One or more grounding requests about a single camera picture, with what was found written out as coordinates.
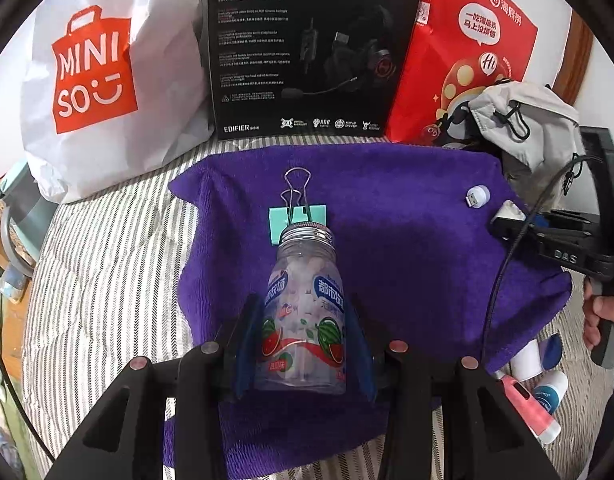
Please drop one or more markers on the clear candy bottle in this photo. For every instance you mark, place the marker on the clear candy bottle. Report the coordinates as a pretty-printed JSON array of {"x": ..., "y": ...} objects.
[{"x": 302, "y": 335}]

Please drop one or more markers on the red paper shopping bag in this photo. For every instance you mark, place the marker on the red paper shopping bag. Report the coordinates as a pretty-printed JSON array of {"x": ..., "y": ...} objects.
[{"x": 458, "y": 48}]

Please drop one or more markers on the wooden door frame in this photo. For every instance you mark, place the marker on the wooden door frame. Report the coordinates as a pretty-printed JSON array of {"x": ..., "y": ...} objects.
[{"x": 575, "y": 62}]

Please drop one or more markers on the blue lid vaseline jar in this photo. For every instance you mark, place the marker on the blue lid vaseline jar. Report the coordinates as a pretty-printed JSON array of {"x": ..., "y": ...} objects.
[{"x": 550, "y": 351}]

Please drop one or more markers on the purple fleece towel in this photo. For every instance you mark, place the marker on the purple fleece towel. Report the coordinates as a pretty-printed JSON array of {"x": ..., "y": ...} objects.
[{"x": 422, "y": 262}]

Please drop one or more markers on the small white cream tube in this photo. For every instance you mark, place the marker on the small white cream tube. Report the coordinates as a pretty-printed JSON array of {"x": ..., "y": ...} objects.
[{"x": 527, "y": 364}]

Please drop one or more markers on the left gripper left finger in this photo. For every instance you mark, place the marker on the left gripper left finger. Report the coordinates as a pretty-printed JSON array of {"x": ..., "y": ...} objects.
[{"x": 217, "y": 370}]

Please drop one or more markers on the teal thermos jug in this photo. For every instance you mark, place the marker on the teal thermos jug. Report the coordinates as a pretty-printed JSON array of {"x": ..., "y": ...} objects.
[{"x": 30, "y": 214}]

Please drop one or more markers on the white USB wall charger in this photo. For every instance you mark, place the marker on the white USB wall charger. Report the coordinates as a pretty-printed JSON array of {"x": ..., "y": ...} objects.
[{"x": 509, "y": 211}]

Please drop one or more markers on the black headset box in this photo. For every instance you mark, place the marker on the black headset box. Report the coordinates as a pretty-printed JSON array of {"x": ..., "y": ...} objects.
[{"x": 306, "y": 66}]

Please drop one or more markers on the pink flashlight tube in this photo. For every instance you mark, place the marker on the pink flashlight tube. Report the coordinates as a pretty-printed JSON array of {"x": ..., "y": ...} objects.
[{"x": 541, "y": 423}]

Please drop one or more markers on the grey Nike sling bag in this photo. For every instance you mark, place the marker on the grey Nike sling bag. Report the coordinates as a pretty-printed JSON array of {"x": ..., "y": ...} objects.
[{"x": 529, "y": 128}]

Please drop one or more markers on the blue white cylindrical bottle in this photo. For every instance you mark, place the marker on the blue white cylindrical bottle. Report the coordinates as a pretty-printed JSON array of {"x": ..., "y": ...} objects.
[{"x": 551, "y": 389}]

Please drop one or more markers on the person right hand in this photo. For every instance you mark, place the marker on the person right hand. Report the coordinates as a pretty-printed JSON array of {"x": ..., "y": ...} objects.
[{"x": 596, "y": 308}]

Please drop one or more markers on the teal binder clip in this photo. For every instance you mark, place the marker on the teal binder clip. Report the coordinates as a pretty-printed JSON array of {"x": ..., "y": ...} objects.
[{"x": 296, "y": 208}]

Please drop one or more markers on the white Miniso plastic bag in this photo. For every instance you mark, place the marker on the white Miniso plastic bag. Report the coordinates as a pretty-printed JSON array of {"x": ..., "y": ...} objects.
[{"x": 106, "y": 90}]

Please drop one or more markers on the small white USB light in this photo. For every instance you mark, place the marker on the small white USB light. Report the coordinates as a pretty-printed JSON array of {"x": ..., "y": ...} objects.
[{"x": 477, "y": 196}]

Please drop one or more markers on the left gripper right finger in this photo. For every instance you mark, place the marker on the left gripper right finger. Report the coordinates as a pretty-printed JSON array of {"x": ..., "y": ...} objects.
[{"x": 390, "y": 371}]

